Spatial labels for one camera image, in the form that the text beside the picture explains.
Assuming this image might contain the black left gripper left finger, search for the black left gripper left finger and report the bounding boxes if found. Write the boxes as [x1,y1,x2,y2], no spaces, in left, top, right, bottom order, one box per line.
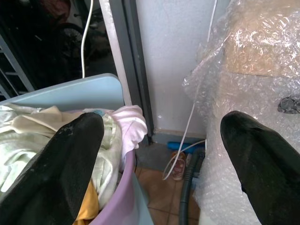
[0,112,105,225]

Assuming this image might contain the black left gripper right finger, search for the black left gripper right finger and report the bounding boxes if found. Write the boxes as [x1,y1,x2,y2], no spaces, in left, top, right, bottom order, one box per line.
[220,111,300,225]

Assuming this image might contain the bubble wrapped washing machine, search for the bubble wrapped washing machine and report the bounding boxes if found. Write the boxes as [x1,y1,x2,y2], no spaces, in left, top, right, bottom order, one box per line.
[182,0,300,225]

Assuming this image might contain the yellow garment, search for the yellow garment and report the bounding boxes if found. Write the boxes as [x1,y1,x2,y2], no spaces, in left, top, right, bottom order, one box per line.
[75,181,100,225]

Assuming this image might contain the cream beige garment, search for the cream beige garment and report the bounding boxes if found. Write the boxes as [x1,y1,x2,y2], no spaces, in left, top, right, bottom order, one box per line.
[0,103,80,141]

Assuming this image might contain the pale green garment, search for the pale green garment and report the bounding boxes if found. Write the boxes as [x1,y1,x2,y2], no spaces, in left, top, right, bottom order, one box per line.
[0,103,125,209]

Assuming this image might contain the purple plastic laundry basket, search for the purple plastic laundry basket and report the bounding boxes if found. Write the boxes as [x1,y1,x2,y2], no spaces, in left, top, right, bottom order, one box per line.
[89,150,138,225]

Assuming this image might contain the small patterned slipper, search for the small patterned slipper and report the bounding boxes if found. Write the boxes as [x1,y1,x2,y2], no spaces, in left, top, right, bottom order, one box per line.
[169,151,187,181]

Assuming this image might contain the pink white garment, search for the pink white garment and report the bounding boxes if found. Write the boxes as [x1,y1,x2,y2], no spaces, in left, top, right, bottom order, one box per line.
[106,105,148,162]

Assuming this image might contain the grey metal rack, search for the grey metal rack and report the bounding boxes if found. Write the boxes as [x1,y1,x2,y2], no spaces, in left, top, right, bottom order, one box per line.
[0,35,36,100]

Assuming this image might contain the dark grey drain hose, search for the dark grey drain hose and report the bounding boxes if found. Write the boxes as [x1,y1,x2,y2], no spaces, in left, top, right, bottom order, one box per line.
[180,148,205,225]

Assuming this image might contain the white cable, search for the white cable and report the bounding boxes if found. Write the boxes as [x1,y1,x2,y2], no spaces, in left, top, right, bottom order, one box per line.
[162,0,218,180]
[81,0,95,78]

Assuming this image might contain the grey door frame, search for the grey door frame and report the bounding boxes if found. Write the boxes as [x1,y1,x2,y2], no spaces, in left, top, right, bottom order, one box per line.
[98,0,155,145]

